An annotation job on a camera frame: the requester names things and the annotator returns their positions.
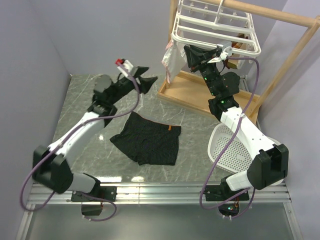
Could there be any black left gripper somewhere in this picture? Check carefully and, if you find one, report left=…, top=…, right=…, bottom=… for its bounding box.
left=109, top=67, right=158, bottom=105

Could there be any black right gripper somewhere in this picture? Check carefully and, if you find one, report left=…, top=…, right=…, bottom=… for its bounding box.
left=184, top=44, right=221, bottom=97

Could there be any white plastic clip hanger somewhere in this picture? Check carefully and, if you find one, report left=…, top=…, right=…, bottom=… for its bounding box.
left=168, top=0, right=261, bottom=58

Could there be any black striped underwear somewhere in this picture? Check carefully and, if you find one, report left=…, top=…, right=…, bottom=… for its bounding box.
left=110, top=112, right=182, bottom=166

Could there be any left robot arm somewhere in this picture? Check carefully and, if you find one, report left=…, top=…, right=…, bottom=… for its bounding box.
left=32, top=65, right=158, bottom=201

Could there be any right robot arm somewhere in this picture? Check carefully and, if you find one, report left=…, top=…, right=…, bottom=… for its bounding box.
left=184, top=45, right=289, bottom=200

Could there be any wooden rack with tray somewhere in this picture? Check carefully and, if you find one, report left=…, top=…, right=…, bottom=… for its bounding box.
left=158, top=0, right=320, bottom=123

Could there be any white perforated basket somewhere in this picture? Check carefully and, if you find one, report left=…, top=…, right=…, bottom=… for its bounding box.
left=207, top=124, right=287, bottom=186

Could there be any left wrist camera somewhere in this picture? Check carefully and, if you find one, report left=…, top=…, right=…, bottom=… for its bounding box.
left=115, top=58, right=136, bottom=77

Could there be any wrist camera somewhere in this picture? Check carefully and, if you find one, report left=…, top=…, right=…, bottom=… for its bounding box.
left=207, top=40, right=232, bottom=64
left=115, top=58, right=136, bottom=77

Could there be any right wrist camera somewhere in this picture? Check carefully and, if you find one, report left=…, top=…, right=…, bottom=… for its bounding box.
left=207, top=40, right=232, bottom=64

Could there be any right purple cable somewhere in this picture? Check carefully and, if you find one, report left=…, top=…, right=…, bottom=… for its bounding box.
left=199, top=56, right=261, bottom=221

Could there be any aluminium mounting rail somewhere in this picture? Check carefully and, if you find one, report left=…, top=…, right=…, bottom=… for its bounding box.
left=27, top=182, right=292, bottom=205

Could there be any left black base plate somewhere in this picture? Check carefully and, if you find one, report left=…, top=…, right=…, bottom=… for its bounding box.
left=71, top=186, right=117, bottom=202

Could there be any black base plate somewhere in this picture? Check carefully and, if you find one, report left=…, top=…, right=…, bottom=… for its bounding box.
left=204, top=184, right=243, bottom=202
left=71, top=186, right=117, bottom=202

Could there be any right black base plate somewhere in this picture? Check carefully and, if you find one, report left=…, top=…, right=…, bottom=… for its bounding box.
left=204, top=184, right=243, bottom=202

